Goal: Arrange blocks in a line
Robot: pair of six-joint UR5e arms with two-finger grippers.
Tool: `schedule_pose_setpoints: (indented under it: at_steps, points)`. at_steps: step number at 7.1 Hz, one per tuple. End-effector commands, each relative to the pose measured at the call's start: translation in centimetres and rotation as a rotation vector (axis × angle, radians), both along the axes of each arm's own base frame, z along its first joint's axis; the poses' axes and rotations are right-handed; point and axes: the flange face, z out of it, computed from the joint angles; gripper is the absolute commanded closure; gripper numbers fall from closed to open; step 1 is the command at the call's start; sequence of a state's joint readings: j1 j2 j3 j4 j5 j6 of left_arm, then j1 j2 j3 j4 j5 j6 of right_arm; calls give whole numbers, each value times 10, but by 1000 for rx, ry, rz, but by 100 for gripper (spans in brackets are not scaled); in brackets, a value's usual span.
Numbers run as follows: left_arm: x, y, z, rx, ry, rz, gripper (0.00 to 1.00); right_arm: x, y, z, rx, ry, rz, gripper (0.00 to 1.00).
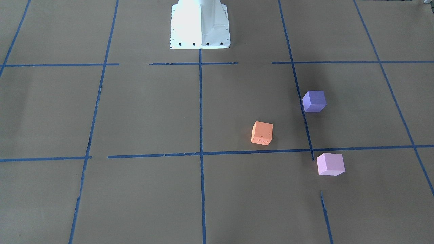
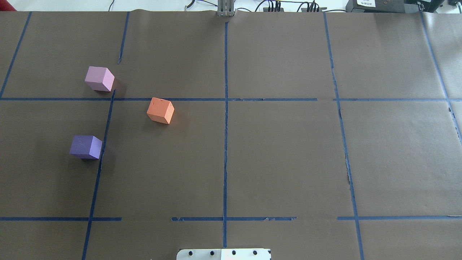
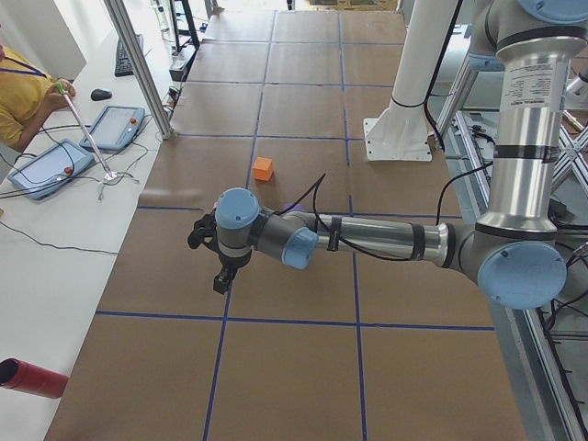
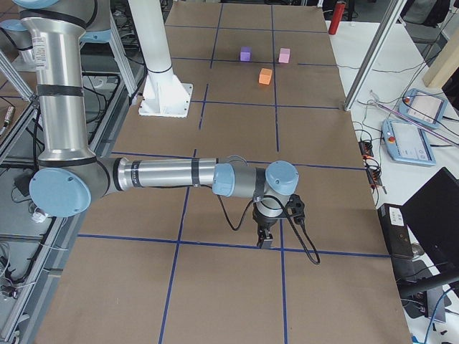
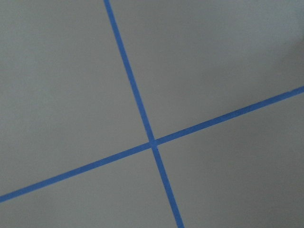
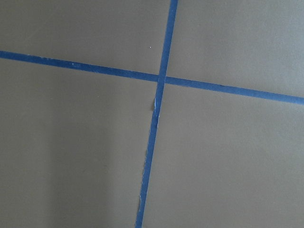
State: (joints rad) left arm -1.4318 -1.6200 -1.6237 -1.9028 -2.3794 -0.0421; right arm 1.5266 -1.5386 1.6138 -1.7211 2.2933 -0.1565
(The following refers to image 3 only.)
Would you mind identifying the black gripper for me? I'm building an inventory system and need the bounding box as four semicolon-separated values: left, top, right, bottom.
213;245;251;293

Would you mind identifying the near teach pendant tablet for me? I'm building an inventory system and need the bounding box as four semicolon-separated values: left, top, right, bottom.
7;139;95;200

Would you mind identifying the pink stick tool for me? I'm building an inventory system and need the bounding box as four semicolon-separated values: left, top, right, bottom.
53;82;118;181

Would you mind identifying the black computer mouse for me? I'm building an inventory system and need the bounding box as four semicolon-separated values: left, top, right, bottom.
90;88;112;101

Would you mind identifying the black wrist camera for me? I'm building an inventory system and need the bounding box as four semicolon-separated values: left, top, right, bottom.
187;214;219;252

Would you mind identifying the far teach pendant tablet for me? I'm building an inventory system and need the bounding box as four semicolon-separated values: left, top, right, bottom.
88;106;146;152

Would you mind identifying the black keyboard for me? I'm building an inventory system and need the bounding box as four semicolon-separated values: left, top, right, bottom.
114;40;133;77

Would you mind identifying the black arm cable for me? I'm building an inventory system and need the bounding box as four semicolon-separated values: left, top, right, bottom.
270;173;495;263

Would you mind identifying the person in yellow shirt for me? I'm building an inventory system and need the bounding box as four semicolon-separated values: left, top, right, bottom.
1;45;76;153

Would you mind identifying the orange foam cube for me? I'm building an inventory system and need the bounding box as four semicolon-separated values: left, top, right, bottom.
252;156;274;182

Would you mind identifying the aluminium frame post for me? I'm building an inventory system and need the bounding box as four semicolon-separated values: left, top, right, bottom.
104;0;174;141

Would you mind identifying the white camera mast pedestal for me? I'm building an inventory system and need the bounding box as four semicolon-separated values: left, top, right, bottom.
364;0;461;162

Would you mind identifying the teach pendant tablet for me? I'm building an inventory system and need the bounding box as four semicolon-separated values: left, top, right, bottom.
88;106;146;152
7;139;95;200

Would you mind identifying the red cylinder tube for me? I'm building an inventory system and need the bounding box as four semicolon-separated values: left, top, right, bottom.
1;358;69;399

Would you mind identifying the brown paper table cover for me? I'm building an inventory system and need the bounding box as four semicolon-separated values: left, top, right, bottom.
47;11;526;440

